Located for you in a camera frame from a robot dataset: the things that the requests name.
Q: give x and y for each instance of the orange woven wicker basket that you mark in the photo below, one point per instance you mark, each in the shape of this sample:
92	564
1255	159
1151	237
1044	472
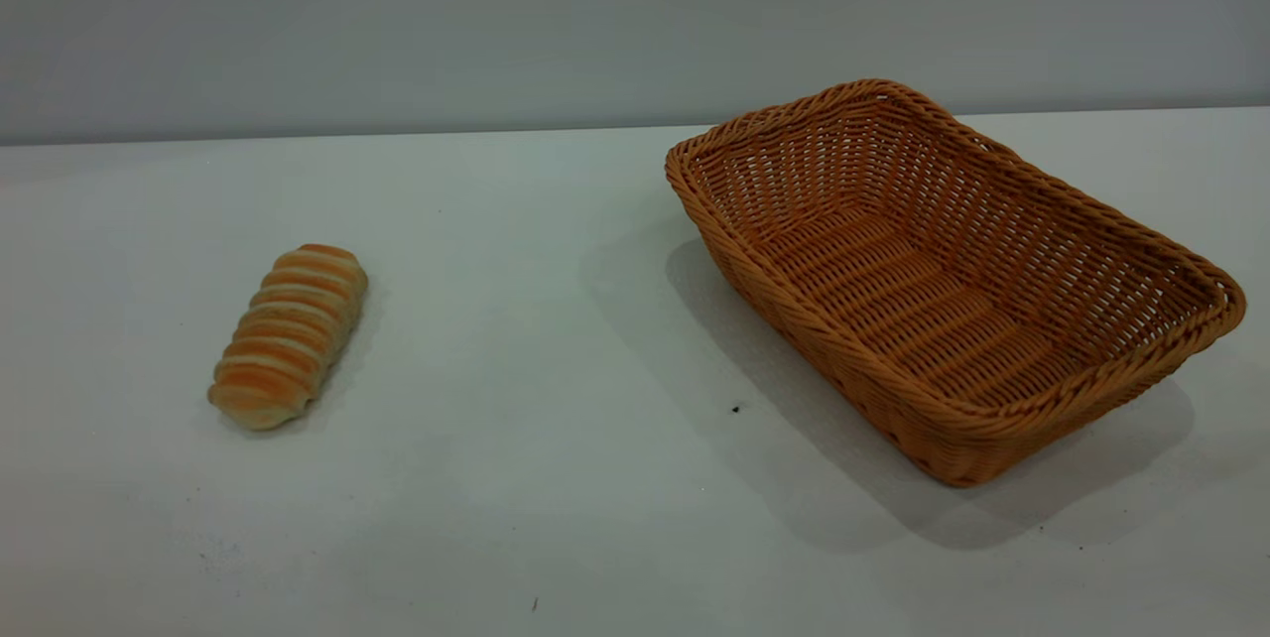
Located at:
952	310

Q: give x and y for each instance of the striped long bread roll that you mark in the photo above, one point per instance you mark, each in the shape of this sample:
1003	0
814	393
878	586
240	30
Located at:
288	334

